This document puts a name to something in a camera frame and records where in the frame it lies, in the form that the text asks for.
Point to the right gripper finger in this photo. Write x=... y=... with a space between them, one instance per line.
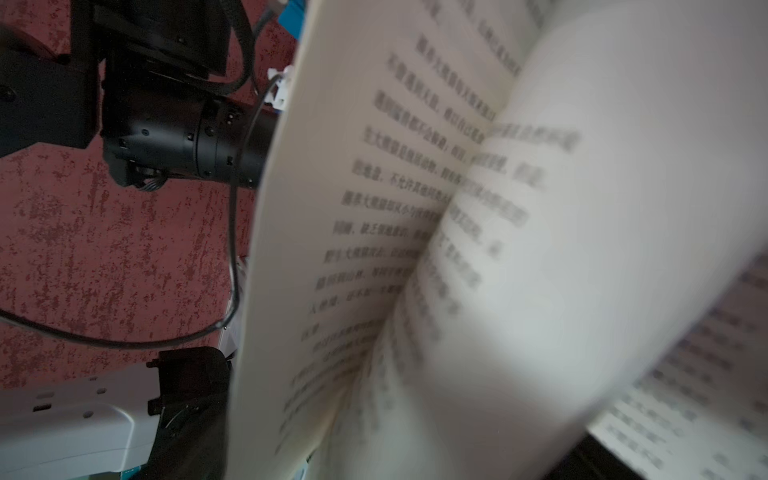
x=590 y=460

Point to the children's science magazine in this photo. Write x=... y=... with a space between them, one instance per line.
x=482 y=221

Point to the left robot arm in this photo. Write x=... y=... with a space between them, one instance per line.
x=153 y=80

